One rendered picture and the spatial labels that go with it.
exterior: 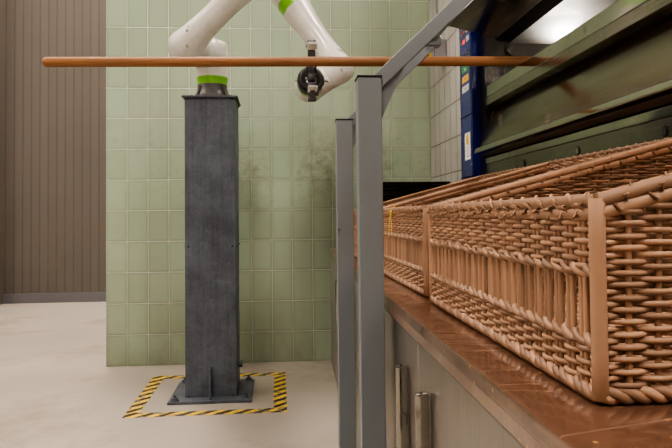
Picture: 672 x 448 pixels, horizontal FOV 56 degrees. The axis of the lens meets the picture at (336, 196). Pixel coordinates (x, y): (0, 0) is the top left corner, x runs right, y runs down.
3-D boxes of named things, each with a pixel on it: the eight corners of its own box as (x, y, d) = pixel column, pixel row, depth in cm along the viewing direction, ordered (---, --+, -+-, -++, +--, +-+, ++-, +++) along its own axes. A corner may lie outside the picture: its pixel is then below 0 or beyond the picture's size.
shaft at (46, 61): (40, 65, 187) (40, 55, 187) (44, 68, 190) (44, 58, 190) (602, 64, 199) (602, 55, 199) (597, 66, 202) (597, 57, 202)
